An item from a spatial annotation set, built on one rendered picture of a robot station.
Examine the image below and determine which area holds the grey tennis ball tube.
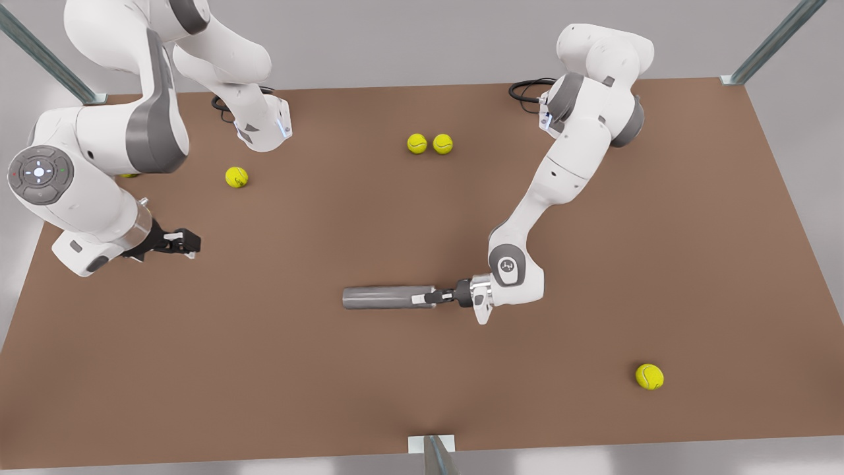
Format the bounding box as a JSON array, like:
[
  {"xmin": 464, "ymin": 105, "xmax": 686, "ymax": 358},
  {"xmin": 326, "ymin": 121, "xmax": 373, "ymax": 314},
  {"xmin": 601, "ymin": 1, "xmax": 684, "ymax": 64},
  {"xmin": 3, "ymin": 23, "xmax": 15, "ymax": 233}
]
[{"xmin": 342, "ymin": 285, "xmax": 440, "ymax": 311}]

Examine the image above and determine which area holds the black cable loop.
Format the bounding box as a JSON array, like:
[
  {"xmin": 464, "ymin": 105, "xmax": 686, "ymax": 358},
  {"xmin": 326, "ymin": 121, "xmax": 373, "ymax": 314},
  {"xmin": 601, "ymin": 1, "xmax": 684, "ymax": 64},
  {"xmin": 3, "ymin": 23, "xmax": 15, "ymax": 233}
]
[
  {"xmin": 508, "ymin": 77, "xmax": 558, "ymax": 105},
  {"xmin": 211, "ymin": 85, "xmax": 276, "ymax": 124}
]

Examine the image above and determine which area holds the silver frame post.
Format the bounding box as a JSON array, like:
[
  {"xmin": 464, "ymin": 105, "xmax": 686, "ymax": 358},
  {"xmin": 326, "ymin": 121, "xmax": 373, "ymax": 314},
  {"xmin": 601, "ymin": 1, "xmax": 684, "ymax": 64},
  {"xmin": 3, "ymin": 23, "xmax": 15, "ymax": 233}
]
[
  {"xmin": 0, "ymin": 3, "xmax": 107, "ymax": 106},
  {"xmin": 407, "ymin": 434, "xmax": 458, "ymax": 475},
  {"xmin": 720, "ymin": 0, "xmax": 829, "ymax": 86}
]

